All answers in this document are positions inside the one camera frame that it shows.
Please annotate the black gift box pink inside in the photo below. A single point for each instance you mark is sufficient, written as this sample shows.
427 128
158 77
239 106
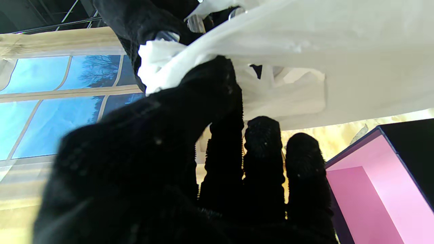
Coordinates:
373 189

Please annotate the white plastic bag orange logo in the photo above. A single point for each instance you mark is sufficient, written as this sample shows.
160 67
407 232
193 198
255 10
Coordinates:
322 51

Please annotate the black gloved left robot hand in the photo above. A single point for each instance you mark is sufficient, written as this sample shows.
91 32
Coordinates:
135 176

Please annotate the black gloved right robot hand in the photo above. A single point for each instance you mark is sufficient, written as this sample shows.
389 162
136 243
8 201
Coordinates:
135 20

